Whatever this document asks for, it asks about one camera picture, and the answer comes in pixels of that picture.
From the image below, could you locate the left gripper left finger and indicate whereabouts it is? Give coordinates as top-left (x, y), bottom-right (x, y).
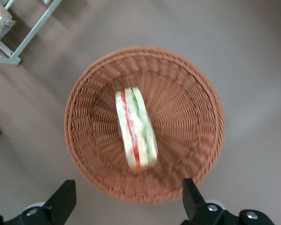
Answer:
top-left (0, 179), bottom-right (77, 225)

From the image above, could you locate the white wire display rack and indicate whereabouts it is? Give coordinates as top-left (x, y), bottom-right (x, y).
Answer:
top-left (0, 0), bottom-right (63, 66)

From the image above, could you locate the brown round wicker basket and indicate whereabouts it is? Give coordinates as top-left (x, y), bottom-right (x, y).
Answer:
top-left (64, 46), bottom-right (226, 206)

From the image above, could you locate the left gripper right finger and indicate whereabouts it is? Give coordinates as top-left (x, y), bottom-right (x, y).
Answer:
top-left (181, 178), bottom-right (276, 225)

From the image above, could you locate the plastic-wrapped triangle sandwich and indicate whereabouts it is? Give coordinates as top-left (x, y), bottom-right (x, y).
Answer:
top-left (114, 86), bottom-right (159, 171)

